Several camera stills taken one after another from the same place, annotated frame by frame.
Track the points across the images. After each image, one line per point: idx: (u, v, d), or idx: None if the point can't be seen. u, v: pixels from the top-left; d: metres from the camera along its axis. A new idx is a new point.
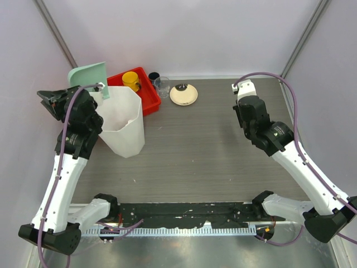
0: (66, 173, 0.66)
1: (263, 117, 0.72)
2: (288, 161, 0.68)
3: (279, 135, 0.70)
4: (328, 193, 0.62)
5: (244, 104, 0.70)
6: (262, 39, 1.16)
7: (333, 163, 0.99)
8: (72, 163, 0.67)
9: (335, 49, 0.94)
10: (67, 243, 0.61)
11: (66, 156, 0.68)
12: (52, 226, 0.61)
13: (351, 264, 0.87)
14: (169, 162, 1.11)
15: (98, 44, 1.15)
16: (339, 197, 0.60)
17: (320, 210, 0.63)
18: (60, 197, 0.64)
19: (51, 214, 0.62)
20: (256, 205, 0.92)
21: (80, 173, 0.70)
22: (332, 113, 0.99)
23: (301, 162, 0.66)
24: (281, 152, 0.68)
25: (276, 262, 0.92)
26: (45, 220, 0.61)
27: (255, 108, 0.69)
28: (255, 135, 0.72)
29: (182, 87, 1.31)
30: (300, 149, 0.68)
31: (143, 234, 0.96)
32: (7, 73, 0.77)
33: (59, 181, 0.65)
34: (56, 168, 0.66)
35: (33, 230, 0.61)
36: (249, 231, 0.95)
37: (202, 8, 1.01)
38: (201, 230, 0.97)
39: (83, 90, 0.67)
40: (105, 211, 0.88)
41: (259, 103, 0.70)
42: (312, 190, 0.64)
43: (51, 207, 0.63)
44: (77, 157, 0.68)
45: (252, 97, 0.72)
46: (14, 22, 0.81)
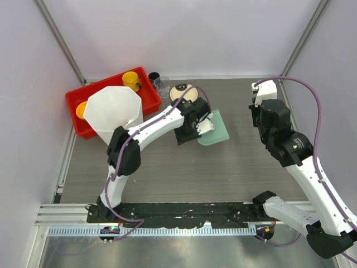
0: (169, 119, 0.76)
1: (284, 127, 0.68)
2: (303, 175, 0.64)
3: (298, 148, 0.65)
4: (339, 214, 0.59)
5: (268, 109, 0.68)
6: (262, 39, 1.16)
7: (332, 164, 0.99)
8: (178, 116, 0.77)
9: (336, 49, 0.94)
10: (133, 163, 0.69)
11: (176, 110, 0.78)
12: (140, 139, 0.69)
13: (351, 264, 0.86)
14: (169, 162, 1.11)
15: (98, 44, 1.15)
16: (350, 221, 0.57)
17: (327, 229, 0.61)
18: (157, 128, 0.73)
19: (144, 133, 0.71)
20: (257, 204, 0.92)
21: (173, 127, 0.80)
22: (331, 113, 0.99)
23: (316, 180, 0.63)
24: (298, 166, 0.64)
25: (276, 261, 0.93)
26: (138, 133, 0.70)
27: (279, 116, 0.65)
28: (273, 144, 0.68)
29: (182, 87, 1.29)
30: (318, 164, 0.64)
31: (143, 234, 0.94)
32: (6, 73, 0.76)
33: (162, 120, 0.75)
34: (165, 111, 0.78)
35: (125, 134, 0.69)
36: (249, 231, 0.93)
37: (203, 8, 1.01)
38: (201, 230, 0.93)
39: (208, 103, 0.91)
40: (115, 199, 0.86)
41: (284, 110, 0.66)
42: (322, 209, 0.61)
43: (147, 129, 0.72)
44: (183, 115, 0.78)
45: (278, 104, 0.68)
46: (14, 22, 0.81)
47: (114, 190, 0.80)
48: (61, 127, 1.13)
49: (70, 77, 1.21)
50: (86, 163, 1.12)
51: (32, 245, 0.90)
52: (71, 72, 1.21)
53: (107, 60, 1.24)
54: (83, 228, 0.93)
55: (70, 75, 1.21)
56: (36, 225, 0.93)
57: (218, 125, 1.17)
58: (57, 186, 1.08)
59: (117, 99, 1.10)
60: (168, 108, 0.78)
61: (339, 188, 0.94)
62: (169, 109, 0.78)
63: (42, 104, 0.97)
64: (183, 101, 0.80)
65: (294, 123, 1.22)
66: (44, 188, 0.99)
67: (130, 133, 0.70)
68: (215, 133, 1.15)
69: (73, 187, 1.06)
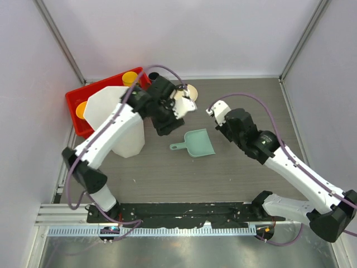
0: (120, 121, 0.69)
1: (250, 128, 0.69)
2: (279, 164, 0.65)
3: (267, 142, 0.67)
4: (323, 191, 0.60)
5: (232, 117, 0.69)
6: (262, 39, 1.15)
7: (331, 164, 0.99)
8: (129, 115, 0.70)
9: (334, 49, 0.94)
10: (93, 181, 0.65)
11: (126, 106, 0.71)
12: (89, 159, 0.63)
13: (351, 264, 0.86)
14: (169, 162, 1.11)
15: (97, 44, 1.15)
16: (334, 193, 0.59)
17: (320, 209, 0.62)
18: (107, 137, 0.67)
19: (92, 149, 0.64)
20: (256, 207, 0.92)
21: (130, 126, 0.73)
22: (330, 113, 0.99)
23: (291, 165, 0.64)
24: (271, 157, 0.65)
25: (276, 261, 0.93)
26: (86, 151, 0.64)
27: (242, 120, 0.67)
28: (245, 146, 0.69)
29: None
30: (289, 152, 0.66)
31: (143, 234, 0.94)
32: (6, 73, 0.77)
33: (111, 125, 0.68)
34: (114, 114, 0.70)
35: (73, 156, 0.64)
36: (249, 231, 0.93)
37: (203, 8, 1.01)
38: (201, 230, 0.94)
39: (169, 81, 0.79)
40: (111, 205, 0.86)
41: (245, 114, 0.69)
42: (307, 190, 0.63)
43: (95, 143, 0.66)
44: (135, 111, 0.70)
45: (239, 110, 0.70)
46: (14, 23, 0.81)
47: (100, 200, 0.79)
48: (60, 127, 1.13)
49: (70, 77, 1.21)
50: None
51: (32, 245, 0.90)
52: (70, 72, 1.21)
53: (106, 60, 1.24)
54: (83, 228, 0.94)
55: (70, 75, 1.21)
56: (36, 225, 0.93)
57: (207, 143, 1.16)
58: (57, 186, 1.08)
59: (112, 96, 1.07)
60: (116, 109, 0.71)
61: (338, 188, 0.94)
62: (117, 111, 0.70)
63: (42, 104, 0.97)
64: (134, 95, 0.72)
65: (294, 123, 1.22)
66: (44, 188, 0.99)
67: (77, 152, 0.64)
68: (203, 149, 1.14)
69: (73, 187, 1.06)
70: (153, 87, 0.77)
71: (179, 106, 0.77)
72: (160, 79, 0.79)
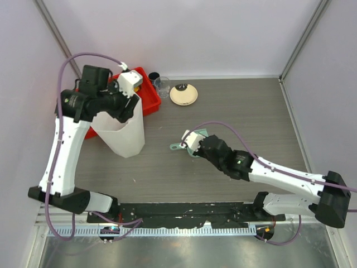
0: (68, 138, 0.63)
1: (226, 152, 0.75)
2: (257, 175, 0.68)
3: (242, 159, 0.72)
4: (305, 182, 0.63)
5: (208, 147, 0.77)
6: (262, 40, 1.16)
7: (330, 164, 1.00)
8: (73, 126, 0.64)
9: (334, 49, 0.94)
10: (76, 204, 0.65)
11: (66, 118, 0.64)
12: (58, 190, 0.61)
13: (351, 264, 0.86)
14: (169, 162, 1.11)
15: (97, 44, 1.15)
16: (314, 181, 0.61)
17: (312, 200, 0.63)
18: (63, 159, 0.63)
19: (56, 179, 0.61)
20: (258, 212, 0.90)
21: (83, 134, 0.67)
22: (329, 113, 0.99)
23: (269, 172, 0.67)
24: (251, 173, 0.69)
25: (276, 261, 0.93)
26: (51, 184, 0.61)
27: (218, 148, 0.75)
28: (226, 171, 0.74)
29: (182, 87, 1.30)
30: (262, 161, 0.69)
31: (143, 234, 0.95)
32: (7, 74, 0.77)
33: (62, 146, 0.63)
34: (58, 132, 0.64)
35: (42, 194, 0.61)
36: (249, 231, 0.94)
37: (203, 8, 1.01)
38: (201, 230, 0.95)
39: (88, 68, 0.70)
40: (107, 207, 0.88)
41: (218, 142, 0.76)
42: (293, 188, 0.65)
43: (56, 172, 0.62)
44: (77, 120, 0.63)
45: (211, 138, 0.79)
46: (14, 23, 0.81)
47: (96, 205, 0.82)
48: None
49: (70, 77, 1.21)
50: (86, 163, 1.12)
51: (32, 245, 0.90)
52: (70, 72, 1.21)
53: (106, 60, 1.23)
54: (83, 228, 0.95)
55: (70, 75, 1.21)
56: (36, 225, 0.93)
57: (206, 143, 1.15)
58: None
59: None
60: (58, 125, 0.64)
61: None
62: (59, 128, 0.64)
63: (42, 104, 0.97)
64: (66, 103, 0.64)
65: (294, 123, 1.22)
66: None
67: (43, 189, 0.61)
68: None
69: None
70: (84, 81, 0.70)
71: (123, 80, 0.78)
72: (86, 68, 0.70)
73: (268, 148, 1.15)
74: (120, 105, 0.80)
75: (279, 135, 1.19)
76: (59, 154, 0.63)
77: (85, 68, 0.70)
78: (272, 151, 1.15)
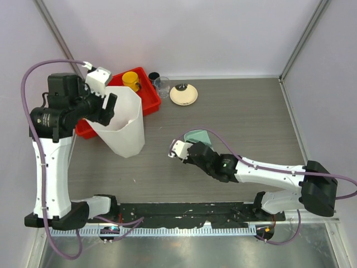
0: (52, 159, 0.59)
1: (212, 156, 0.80)
2: (244, 174, 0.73)
3: (228, 163, 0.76)
4: (286, 174, 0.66)
5: (194, 153, 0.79)
6: (262, 40, 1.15)
7: (330, 164, 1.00)
8: (54, 147, 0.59)
9: (334, 49, 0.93)
10: (77, 219, 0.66)
11: (43, 139, 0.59)
12: (56, 214, 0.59)
13: (351, 264, 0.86)
14: (169, 162, 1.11)
15: (97, 44, 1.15)
16: (294, 172, 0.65)
17: (296, 191, 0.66)
18: (54, 182, 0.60)
19: (51, 203, 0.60)
20: (259, 212, 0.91)
21: (67, 150, 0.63)
22: (329, 113, 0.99)
23: (253, 170, 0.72)
24: (237, 174, 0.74)
25: (276, 261, 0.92)
26: (47, 209, 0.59)
27: (204, 153, 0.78)
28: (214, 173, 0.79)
29: (182, 87, 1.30)
30: (246, 160, 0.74)
31: (143, 234, 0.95)
32: (7, 75, 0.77)
33: (47, 169, 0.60)
34: (39, 156, 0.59)
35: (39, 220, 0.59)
36: (249, 231, 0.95)
37: (203, 8, 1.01)
38: (201, 230, 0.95)
39: (53, 79, 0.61)
40: (107, 207, 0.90)
41: (204, 147, 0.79)
42: (276, 181, 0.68)
43: (48, 195, 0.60)
44: (57, 139, 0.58)
45: (198, 144, 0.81)
46: (14, 23, 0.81)
47: (96, 207, 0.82)
48: None
49: None
50: (86, 163, 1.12)
51: (32, 245, 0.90)
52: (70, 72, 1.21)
53: (106, 60, 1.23)
54: (83, 228, 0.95)
55: None
56: None
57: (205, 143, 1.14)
58: None
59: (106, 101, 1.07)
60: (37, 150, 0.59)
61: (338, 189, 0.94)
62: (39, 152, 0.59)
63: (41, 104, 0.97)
64: (39, 123, 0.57)
65: (294, 123, 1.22)
66: None
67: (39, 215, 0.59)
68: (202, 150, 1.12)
69: (74, 187, 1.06)
70: (53, 94, 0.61)
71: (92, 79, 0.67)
72: (51, 79, 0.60)
73: (268, 148, 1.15)
74: (96, 107, 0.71)
75: (279, 135, 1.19)
76: (47, 178, 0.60)
77: (50, 79, 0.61)
78: (272, 151, 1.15)
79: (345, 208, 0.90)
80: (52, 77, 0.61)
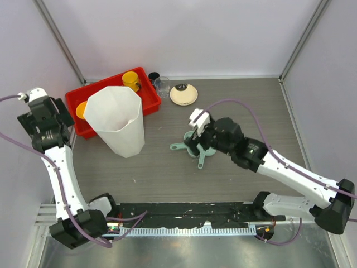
0: (62, 162, 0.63)
1: (239, 138, 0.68)
2: (270, 168, 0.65)
3: (255, 149, 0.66)
4: (318, 185, 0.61)
5: (221, 129, 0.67)
6: (262, 39, 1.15)
7: (329, 164, 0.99)
8: (60, 152, 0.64)
9: (334, 48, 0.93)
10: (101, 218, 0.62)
11: (48, 151, 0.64)
12: (78, 208, 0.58)
13: (351, 264, 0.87)
14: (169, 162, 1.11)
15: (97, 43, 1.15)
16: (329, 187, 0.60)
17: (319, 203, 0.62)
18: (69, 181, 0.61)
19: (72, 199, 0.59)
20: (257, 210, 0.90)
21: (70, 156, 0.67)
22: (329, 113, 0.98)
23: (283, 167, 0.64)
24: (261, 165, 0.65)
25: (276, 261, 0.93)
26: (69, 207, 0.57)
27: (233, 133, 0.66)
28: (235, 157, 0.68)
29: (182, 87, 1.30)
30: (276, 154, 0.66)
31: (143, 234, 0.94)
32: (7, 75, 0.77)
33: (61, 171, 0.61)
34: (49, 164, 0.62)
35: (63, 221, 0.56)
36: (249, 231, 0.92)
37: (203, 8, 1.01)
38: (201, 230, 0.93)
39: (34, 105, 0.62)
40: (109, 204, 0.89)
41: (235, 125, 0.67)
42: (303, 188, 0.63)
43: (67, 194, 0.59)
44: (63, 144, 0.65)
45: (226, 120, 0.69)
46: (14, 24, 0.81)
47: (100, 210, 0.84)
48: None
49: (70, 77, 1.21)
50: (86, 163, 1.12)
51: (32, 245, 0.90)
52: (70, 72, 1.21)
53: (106, 60, 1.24)
54: None
55: (70, 75, 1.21)
56: (36, 225, 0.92)
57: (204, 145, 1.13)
58: None
59: (105, 99, 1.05)
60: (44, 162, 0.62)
61: None
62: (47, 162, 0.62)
63: None
64: (43, 142, 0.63)
65: (294, 123, 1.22)
66: (44, 188, 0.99)
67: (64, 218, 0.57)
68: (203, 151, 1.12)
69: None
70: (40, 118, 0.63)
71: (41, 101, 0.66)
72: (33, 106, 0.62)
73: None
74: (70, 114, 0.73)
75: (279, 135, 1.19)
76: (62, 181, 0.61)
77: (30, 107, 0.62)
78: None
79: None
80: (32, 105, 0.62)
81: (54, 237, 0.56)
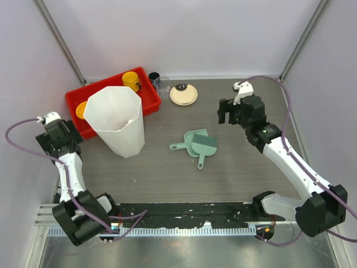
0: (70, 162, 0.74)
1: (260, 118, 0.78)
2: (273, 151, 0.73)
3: (268, 132, 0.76)
4: (309, 179, 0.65)
5: (247, 103, 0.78)
6: (262, 39, 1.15)
7: (329, 164, 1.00)
8: (71, 156, 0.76)
9: (334, 48, 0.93)
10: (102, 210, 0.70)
11: (62, 156, 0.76)
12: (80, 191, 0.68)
13: (351, 264, 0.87)
14: (169, 162, 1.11)
15: (97, 43, 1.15)
16: (318, 182, 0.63)
17: (304, 196, 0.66)
18: (76, 178, 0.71)
19: (75, 186, 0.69)
20: (257, 204, 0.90)
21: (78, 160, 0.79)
22: (329, 113, 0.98)
23: (285, 152, 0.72)
24: (267, 144, 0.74)
25: (276, 261, 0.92)
26: (72, 191, 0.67)
27: (255, 109, 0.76)
28: (249, 131, 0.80)
29: (182, 87, 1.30)
30: (286, 143, 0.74)
31: (143, 234, 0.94)
32: (7, 74, 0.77)
33: (69, 169, 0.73)
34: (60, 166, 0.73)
35: (64, 204, 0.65)
36: (249, 231, 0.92)
37: (203, 8, 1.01)
38: (201, 230, 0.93)
39: (49, 129, 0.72)
40: (109, 202, 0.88)
41: (260, 105, 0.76)
42: (294, 177, 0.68)
43: (73, 183, 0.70)
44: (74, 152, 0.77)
45: (255, 98, 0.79)
46: (14, 24, 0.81)
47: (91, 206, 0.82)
48: None
49: (70, 77, 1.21)
50: (86, 163, 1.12)
51: (32, 245, 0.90)
52: (70, 72, 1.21)
53: (106, 60, 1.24)
54: None
55: (70, 75, 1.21)
56: (36, 225, 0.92)
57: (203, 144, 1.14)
58: (57, 186, 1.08)
59: (106, 98, 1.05)
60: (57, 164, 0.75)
61: None
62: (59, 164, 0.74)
63: (42, 104, 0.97)
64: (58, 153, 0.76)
65: (294, 123, 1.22)
66: (44, 188, 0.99)
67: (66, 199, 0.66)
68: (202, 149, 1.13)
69: None
70: (55, 137, 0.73)
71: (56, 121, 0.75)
72: (49, 128, 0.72)
73: None
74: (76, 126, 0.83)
75: None
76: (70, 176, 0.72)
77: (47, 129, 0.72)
78: None
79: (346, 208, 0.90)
80: (48, 128, 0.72)
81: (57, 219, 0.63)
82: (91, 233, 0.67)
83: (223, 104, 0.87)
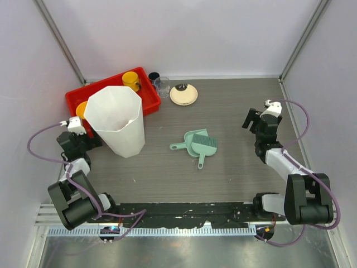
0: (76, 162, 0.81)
1: (270, 135, 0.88)
2: (271, 153, 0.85)
3: (272, 146, 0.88)
4: (295, 167, 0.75)
5: (263, 119, 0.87)
6: (262, 39, 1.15)
7: (329, 164, 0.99)
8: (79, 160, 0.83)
9: (334, 48, 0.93)
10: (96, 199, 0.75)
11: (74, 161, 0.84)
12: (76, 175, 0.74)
13: (351, 264, 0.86)
14: (169, 162, 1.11)
15: (97, 43, 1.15)
16: (302, 167, 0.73)
17: None
18: None
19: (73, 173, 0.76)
20: (257, 200, 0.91)
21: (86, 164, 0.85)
22: (329, 113, 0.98)
23: (280, 154, 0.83)
24: (268, 152, 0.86)
25: (276, 261, 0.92)
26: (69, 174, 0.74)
27: (267, 126, 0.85)
28: (258, 142, 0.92)
29: (182, 87, 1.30)
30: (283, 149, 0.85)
31: (143, 234, 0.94)
32: (6, 74, 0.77)
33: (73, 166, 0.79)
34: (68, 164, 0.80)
35: (61, 184, 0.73)
36: (249, 231, 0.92)
37: (203, 8, 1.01)
38: (201, 230, 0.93)
39: (62, 142, 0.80)
40: (109, 202, 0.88)
41: (274, 124, 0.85)
42: (284, 168, 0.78)
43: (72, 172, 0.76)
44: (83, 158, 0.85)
45: (273, 116, 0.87)
46: (14, 23, 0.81)
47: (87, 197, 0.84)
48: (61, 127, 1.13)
49: (70, 77, 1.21)
50: None
51: (32, 245, 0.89)
52: (70, 72, 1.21)
53: (106, 60, 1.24)
54: (84, 228, 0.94)
55: (70, 75, 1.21)
56: (36, 225, 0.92)
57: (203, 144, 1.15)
58: None
59: (107, 97, 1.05)
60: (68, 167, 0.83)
61: (338, 189, 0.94)
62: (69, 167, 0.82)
63: (42, 104, 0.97)
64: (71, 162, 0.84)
65: (294, 123, 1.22)
66: (44, 188, 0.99)
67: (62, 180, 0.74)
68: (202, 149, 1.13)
69: None
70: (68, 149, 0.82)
71: (73, 129, 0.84)
72: (62, 141, 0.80)
73: None
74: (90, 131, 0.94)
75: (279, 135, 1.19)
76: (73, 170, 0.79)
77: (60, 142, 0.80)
78: None
79: (346, 207, 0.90)
80: (60, 142, 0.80)
81: (53, 196, 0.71)
82: (81, 216, 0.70)
83: (251, 112, 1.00)
